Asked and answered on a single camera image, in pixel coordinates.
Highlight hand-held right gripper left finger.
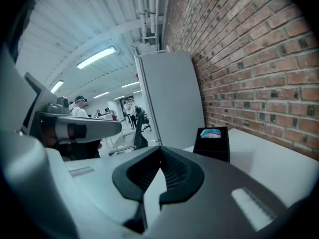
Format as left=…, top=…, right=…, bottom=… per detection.
left=46, top=145, right=162, bottom=239

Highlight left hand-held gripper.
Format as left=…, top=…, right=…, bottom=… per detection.
left=21, top=71, right=123, bottom=162

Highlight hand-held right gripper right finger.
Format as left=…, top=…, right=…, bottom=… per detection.
left=144, top=145, right=296, bottom=239

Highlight black tissue box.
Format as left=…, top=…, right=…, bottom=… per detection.
left=193, top=126, right=230, bottom=163

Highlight light blue small item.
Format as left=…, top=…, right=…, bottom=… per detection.
left=200, top=128, right=222, bottom=138

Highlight white metal shelf rack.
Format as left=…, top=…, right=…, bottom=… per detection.
left=131, top=46, right=171, bottom=57

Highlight white ceiling pipes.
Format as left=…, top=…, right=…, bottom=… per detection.
left=134, top=0, right=163, bottom=43

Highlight black chair with chrome frame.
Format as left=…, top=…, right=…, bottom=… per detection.
left=109, top=111, right=150, bottom=156

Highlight grey fisheye camera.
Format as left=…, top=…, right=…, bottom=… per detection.
left=47, top=96, right=71, bottom=115

